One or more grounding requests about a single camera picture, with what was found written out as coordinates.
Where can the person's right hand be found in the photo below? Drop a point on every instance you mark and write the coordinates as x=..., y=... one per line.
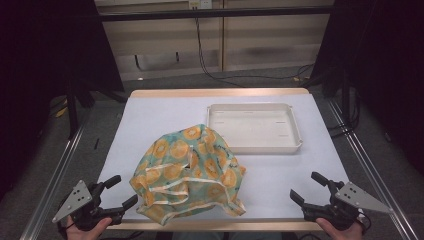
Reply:
x=340, y=234

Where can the dark curtain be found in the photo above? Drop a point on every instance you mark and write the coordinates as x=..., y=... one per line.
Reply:
x=33, y=66
x=383, y=50

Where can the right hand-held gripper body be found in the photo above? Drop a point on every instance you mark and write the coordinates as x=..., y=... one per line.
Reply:
x=336, y=211

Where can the aluminium floor rail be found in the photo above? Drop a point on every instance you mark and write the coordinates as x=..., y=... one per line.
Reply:
x=51, y=190
x=368, y=166

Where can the small black stick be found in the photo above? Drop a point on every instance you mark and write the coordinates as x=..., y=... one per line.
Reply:
x=96, y=143

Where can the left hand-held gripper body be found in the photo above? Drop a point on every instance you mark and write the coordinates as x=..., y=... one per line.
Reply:
x=85, y=213

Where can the black horizontal bar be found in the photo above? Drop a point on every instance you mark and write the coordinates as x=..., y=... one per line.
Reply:
x=213, y=13

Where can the orange-print cloth bag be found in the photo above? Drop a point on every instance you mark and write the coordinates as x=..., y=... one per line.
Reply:
x=180, y=150

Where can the white wall socket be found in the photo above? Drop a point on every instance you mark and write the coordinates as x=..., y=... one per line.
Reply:
x=200, y=4

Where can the white plastic tray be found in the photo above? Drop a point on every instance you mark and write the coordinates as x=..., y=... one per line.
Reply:
x=253, y=128

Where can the black metal stand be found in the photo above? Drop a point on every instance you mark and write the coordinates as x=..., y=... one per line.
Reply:
x=71, y=113
x=346, y=100

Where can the person's lap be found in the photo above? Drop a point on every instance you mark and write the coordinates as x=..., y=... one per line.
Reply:
x=233, y=236

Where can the yellow floor tape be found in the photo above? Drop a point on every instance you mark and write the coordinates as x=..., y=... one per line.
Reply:
x=61, y=112

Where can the person's left hand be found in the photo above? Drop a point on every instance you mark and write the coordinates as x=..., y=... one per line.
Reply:
x=83, y=235

